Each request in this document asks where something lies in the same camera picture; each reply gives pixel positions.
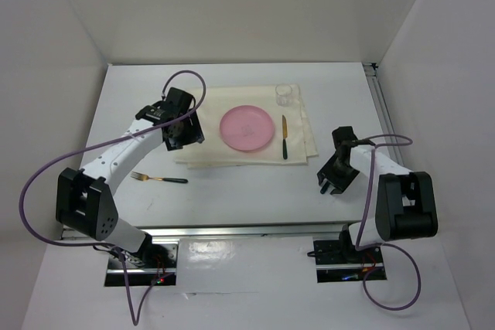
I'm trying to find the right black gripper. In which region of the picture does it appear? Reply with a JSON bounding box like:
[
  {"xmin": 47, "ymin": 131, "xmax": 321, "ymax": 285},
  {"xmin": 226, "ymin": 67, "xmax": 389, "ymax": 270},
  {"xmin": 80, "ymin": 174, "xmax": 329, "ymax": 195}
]
[{"xmin": 317, "ymin": 154, "xmax": 361, "ymax": 195}]

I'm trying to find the cream cloth placemat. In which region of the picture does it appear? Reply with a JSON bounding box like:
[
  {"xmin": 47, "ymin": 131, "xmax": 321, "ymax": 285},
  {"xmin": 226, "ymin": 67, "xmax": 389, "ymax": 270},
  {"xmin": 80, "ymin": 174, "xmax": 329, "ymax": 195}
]
[{"xmin": 175, "ymin": 84, "xmax": 318, "ymax": 168}]

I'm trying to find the pink plate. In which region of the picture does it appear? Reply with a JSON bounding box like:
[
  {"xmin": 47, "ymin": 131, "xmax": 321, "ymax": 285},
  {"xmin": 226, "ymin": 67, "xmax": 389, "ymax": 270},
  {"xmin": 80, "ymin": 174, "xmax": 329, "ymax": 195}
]
[{"xmin": 219, "ymin": 105, "xmax": 275, "ymax": 151}]

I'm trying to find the gold fork green handle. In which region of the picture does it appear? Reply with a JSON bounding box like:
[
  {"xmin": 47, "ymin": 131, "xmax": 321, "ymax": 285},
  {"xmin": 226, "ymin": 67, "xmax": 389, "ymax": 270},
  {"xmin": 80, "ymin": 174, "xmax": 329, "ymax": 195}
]
[{"xmin": 130, "ymin": 172, "xmax": 189, "ymax": 184}]

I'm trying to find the gold knife green handle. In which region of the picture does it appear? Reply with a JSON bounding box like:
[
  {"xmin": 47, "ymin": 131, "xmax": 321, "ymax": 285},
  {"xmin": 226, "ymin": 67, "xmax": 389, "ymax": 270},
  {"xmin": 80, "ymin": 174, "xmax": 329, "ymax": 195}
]
[{"xmin": 282, "ymin": 115, "xmax": 288, "ymax": 160}]

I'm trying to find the clear drinking glass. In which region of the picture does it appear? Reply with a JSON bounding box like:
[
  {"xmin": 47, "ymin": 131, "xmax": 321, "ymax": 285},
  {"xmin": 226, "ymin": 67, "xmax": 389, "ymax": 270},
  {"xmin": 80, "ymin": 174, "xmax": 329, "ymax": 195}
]
[{"xmin": 275, "ymin": 84, "xmax": 293, "ymax": 107}]

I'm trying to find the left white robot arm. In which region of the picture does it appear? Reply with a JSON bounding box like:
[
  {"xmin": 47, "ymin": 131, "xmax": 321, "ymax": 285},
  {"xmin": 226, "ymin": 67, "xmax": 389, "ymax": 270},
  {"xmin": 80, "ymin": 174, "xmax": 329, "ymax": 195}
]
[{"xmin": 56, "ymin": 88, "xmax": 204, "ymax": 267}]

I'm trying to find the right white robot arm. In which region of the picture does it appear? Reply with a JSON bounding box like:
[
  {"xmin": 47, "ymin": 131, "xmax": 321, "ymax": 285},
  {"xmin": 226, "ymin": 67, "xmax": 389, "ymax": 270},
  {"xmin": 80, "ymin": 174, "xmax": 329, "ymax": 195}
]
[{"xmin": 311, "ymin": 126, "xmax": 439, "ymax": 263}]

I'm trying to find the aluminium front rail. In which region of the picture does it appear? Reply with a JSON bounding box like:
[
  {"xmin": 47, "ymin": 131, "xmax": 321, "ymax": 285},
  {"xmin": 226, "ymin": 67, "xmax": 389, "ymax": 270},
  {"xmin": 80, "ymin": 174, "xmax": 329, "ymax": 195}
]
[{"xmin": 61, "ymin": 218, "xmax": 425, "ymax": 240}]

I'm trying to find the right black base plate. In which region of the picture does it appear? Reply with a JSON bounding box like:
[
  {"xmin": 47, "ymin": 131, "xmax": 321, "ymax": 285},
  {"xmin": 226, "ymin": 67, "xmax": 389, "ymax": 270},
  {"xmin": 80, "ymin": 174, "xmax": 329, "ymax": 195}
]
[{"xmin": 306, "ymin": 240, "xmax": 383, "ymax": 265}]

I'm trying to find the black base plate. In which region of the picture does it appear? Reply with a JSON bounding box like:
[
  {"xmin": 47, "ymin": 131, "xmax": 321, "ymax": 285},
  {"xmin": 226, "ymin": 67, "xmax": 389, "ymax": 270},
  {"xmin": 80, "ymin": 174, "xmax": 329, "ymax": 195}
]
[
  {"xmin": 106, "ymin": 243, "xmax": 178, "ymax": 274},
  {"xmin": 306, "ymin": 240, "xmax": 383, "ymax": 265}
]

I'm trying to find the aluminium side rail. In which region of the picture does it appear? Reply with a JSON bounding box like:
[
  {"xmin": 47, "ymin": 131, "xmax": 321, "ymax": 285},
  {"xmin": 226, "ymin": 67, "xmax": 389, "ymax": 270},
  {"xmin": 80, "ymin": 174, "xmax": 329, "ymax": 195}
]
[{"xmin": 363, "ymin": 63, "xmax": 412, "ymax": 167}]

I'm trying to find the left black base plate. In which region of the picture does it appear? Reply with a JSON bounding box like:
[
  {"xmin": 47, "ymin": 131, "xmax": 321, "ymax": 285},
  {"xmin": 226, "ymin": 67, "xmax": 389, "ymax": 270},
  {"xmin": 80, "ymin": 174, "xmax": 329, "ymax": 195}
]
[{"xmin": 106, "ymin": 243, "xmax": 178, "ymax": 274}]

